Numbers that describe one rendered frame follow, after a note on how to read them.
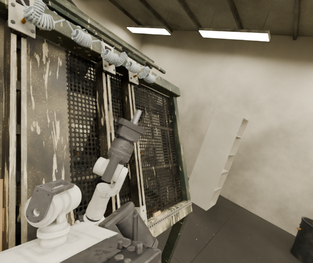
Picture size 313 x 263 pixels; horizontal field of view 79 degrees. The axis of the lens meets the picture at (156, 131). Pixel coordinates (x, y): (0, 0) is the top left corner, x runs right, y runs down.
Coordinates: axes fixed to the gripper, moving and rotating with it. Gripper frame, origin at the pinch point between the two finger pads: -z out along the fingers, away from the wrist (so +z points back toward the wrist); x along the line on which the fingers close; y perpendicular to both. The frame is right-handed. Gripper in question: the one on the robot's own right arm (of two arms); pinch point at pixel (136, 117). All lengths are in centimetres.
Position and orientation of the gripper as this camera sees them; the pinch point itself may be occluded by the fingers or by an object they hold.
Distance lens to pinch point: 77.2
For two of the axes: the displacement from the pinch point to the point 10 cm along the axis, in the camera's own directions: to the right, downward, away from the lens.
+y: -4.3, -0.4, 9.0
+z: -3.9, 9.1, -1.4
